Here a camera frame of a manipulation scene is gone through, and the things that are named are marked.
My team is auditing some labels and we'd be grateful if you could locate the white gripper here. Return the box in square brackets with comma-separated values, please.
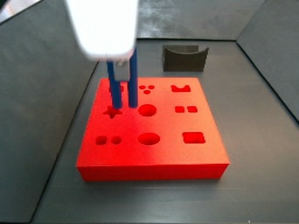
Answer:
[64, 0, 138, 81]

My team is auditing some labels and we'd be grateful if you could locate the red shape-sorting board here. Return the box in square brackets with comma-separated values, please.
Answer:
[77, 78, 229, 181]

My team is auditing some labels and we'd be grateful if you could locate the dark grey curved block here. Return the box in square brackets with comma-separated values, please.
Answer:
[162, 45, 209, 72]

